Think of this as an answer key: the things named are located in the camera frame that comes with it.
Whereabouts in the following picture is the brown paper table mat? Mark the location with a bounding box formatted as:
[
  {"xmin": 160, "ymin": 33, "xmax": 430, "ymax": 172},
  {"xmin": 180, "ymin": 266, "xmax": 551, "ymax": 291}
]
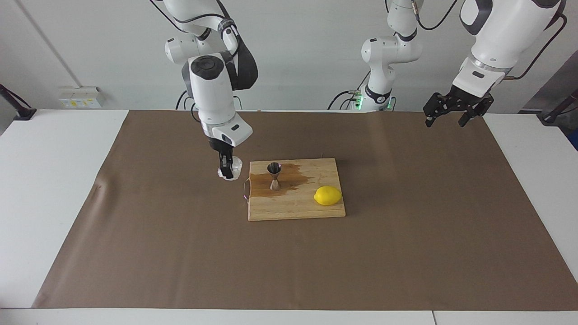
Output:
[{"xmin": 32, "ymin": 110, "xmax": 578, "ymax": 312}]

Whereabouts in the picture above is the black clamp stand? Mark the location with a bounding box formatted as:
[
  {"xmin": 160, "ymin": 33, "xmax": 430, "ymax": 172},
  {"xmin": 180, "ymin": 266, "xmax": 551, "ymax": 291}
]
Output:
[
  {"xmin": 0, "ymin": 84, "xmax": 37, "ymax": 121},
  {"xmin": 537, "ymin": 88, "xmax": 578, "ymax": 126}
]

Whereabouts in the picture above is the dark grey panel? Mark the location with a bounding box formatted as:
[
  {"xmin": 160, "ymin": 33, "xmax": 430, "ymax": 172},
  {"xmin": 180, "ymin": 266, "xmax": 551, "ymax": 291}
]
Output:
[{"xmin": 518, "ymin": 49, "xmax": 578, "ymax": 113}]

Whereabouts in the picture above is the steel double jigger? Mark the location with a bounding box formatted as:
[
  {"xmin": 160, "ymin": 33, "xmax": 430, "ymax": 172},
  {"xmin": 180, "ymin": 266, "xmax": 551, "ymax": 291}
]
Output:
[{"xmin": 267, "ymin": 162, "xmax": 283, "ymax": 191}]

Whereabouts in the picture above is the wooden cutting board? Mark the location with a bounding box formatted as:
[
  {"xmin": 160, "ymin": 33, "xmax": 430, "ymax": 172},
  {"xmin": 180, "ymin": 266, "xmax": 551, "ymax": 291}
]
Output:
[{"xmin": 242, "ymin": 158, "xmax": 346, "ymax": 222}]

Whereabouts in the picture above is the white wall socket strip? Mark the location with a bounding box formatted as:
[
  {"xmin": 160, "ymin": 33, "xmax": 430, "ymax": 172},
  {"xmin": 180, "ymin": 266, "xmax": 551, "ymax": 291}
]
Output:
[{"xmin": 59, "ymin": 87, "xmax": 105, "ymax": 109}]

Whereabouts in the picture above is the yellow lemon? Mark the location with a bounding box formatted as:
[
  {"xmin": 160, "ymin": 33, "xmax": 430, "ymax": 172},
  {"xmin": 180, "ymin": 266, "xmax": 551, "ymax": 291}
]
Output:
[{"xmin": 314, "ymin": 186, "xmax": 342, "ymax": 206}]

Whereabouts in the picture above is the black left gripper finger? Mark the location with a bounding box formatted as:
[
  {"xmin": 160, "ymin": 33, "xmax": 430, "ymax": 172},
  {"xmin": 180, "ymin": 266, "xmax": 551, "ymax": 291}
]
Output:
[
  {"xmin": 458, "ymin": 93, "xmax": 494, "ymax": 128},
  {"xmin": 423, "ymin": 92, "xmax": 453, "ymax": 128}
]

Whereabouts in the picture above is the black base cable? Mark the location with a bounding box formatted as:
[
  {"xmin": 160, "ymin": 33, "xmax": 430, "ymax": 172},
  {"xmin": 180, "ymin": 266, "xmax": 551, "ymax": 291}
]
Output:
[
  {"xmin": 175, "ymin": 89, "xmax": 196, "ymax": 111},
  {"xmin": 328, "ymin": 89, "xmax": 362, "ymax": 111}
]

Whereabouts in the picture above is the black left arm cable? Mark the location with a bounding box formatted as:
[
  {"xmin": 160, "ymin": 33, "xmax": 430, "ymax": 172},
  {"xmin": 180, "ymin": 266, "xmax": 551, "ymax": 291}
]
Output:
[{"xmin": 409, "ymin": 0, "xmax": 568, "ymax": 82}]

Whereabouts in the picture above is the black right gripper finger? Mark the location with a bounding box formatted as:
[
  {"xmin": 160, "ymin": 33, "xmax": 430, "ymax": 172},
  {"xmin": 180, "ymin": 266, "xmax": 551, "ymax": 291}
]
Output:
[{"xmin": 219, "ymin": 153, "xmax": 235, "ymax": 180}]

